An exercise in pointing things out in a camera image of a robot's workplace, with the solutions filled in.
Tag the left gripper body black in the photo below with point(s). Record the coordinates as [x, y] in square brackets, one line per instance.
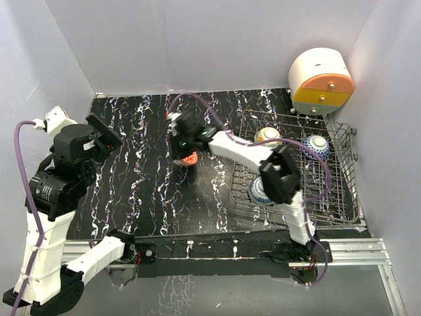
[99, 153]

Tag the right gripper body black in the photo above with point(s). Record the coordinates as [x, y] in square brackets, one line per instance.
[183, 143]

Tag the orange floral pattern bowl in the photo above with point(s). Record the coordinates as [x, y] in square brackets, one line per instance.
[187, 161]

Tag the white bowl orange leaves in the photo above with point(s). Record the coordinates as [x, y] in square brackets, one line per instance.
[266, 133]

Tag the blue white pattern bowl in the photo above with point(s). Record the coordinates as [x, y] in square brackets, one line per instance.
[256, 193]

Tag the red geometric pattern bowl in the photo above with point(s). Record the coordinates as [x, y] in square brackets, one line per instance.
[318, 145]

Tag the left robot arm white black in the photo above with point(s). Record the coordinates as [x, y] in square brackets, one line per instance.
[47, 285]

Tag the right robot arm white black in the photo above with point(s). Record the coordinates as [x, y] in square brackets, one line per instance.
[280, 177]

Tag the round pastel drawer cabinet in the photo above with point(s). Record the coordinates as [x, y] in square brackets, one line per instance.
[319, 82]

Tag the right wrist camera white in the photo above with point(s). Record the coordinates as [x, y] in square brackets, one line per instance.
[172, 116]

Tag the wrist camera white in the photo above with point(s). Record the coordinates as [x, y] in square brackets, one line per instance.
[55, 120]
[172, 116]

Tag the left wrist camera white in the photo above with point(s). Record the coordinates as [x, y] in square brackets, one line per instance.
[55, 120]

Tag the aluminium rail frame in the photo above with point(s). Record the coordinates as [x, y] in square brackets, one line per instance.
[231, 255]

